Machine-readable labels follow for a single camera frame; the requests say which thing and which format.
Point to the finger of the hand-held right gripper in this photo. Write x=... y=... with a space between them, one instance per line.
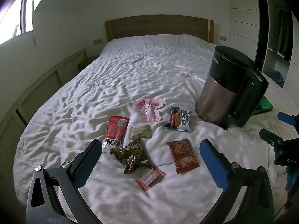
x=271 y=138
x=286 y=119

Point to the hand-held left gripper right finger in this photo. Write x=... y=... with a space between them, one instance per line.
x=213 y=163

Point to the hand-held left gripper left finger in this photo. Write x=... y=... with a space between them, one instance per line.
x=87 y=163

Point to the green tray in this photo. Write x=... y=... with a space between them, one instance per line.
x=265 y=106

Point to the red chip packet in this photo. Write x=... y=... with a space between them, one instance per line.
x=183 y=155

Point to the brown snack bag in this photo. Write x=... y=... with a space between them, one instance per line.
x=130 y=154

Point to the red white snack pouch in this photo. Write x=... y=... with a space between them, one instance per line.
x=115 y=128

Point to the blue white snack packet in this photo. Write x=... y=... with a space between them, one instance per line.
x=179 y=120

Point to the small pink candy wrapper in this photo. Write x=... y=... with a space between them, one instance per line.
x=150 y=178

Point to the person's right hand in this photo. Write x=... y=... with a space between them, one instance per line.
x=292 y=178

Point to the blue crumpled cloth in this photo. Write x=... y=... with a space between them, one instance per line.
x=276 y=75

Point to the pale green small packet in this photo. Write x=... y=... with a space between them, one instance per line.
x=140 y=132

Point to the black steel electric kettle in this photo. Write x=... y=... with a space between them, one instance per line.
x=222 y=93

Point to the pink cartoon packet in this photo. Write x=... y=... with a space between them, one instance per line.
x=147 y=109

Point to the open white shelf unit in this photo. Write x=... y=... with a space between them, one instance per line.
x=272 y=39

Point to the hanging clothes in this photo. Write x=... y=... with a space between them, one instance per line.
x=283 y=35

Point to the white wardrobe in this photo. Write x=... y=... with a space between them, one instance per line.
x=244 y=16

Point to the wooden headboard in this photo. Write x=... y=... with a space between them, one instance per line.
x=151 y=25

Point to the window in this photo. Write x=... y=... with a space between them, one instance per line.
x=14 y=11

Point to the wall outlet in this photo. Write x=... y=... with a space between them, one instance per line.
x=98 y=41
x=223 y=38

